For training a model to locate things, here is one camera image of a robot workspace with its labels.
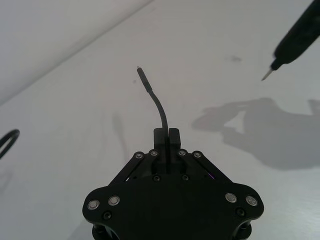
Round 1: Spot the thin dark looped cable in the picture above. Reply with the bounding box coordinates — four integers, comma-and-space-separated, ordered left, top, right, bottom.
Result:
0, 128, 21, 160

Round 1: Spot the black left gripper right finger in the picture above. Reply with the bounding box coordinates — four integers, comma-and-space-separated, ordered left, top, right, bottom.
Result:
168, 127, 229, 185

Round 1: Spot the black corded tool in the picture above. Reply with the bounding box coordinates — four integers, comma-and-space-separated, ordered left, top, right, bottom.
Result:
260, 0, 320, 82

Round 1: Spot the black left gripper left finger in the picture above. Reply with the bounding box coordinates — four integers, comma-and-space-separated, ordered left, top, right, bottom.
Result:
107, 127, 168, 188

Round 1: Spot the black cable with stiff end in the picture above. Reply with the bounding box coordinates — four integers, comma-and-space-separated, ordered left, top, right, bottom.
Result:
136, 65, 171, 132

